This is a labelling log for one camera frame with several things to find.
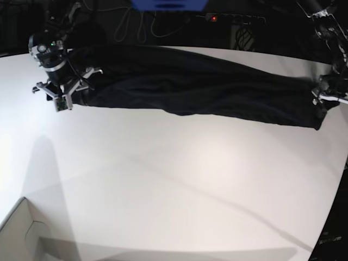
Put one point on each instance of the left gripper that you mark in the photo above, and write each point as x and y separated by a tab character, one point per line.
330	87

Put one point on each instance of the white cardboard box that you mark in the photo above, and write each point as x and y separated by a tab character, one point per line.
24	238

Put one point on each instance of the black t-shirt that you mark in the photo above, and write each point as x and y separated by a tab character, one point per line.
186	83

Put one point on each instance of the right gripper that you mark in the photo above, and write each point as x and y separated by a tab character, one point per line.
62	95

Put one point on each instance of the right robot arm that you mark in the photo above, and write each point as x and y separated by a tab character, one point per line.
48	49

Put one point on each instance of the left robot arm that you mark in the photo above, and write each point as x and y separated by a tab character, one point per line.
329	30

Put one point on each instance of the black power strip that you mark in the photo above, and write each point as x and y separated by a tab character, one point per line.
235	18

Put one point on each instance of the blue plastic bin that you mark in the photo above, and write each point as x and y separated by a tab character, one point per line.
170	5

